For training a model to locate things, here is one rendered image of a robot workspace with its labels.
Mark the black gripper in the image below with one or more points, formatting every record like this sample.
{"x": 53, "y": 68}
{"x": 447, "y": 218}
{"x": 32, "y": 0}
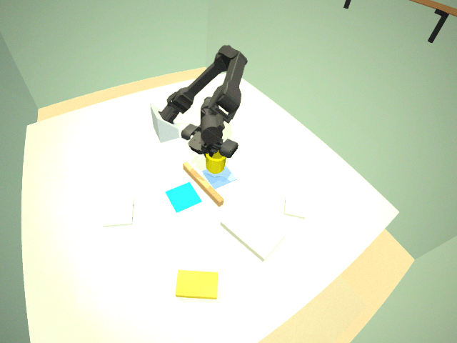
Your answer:
{"x": 226, "y": 149}

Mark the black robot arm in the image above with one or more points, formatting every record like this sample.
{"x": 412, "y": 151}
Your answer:
{"x": 227, "y": 96}

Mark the yellow flat block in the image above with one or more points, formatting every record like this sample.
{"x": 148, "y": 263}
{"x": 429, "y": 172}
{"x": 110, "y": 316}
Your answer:
{"x": 196, "y": 284}

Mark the light wooden plank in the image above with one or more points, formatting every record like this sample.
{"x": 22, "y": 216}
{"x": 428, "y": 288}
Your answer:
{"x": 197, "y": 178}

